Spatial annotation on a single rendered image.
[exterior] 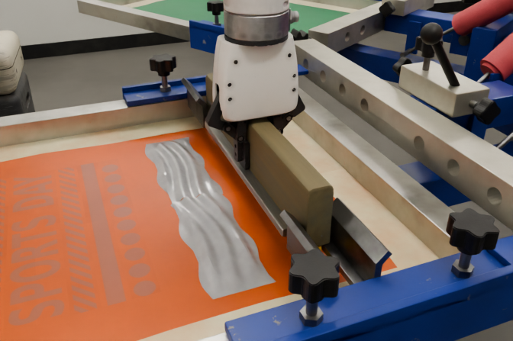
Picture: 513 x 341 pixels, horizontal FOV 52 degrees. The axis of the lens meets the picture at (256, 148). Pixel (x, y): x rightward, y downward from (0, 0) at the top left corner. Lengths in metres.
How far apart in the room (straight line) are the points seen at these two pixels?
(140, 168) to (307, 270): 0.41
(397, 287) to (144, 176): 0.40
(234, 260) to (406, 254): 0.19
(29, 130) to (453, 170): 0.63
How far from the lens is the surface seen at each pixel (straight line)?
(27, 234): 0.69
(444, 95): 0.76
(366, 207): 0.69
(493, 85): 0.90
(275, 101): 0.64
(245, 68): 0.61
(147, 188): 0.73
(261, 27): 0.59
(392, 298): 0.50
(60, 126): 0.89
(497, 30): 1.19
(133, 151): 0.83
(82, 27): 4.51
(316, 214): 0.54
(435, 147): 0.70
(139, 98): 0.89
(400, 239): 0.65
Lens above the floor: 1.34
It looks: 28 degrees down
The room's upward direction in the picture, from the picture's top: straight up
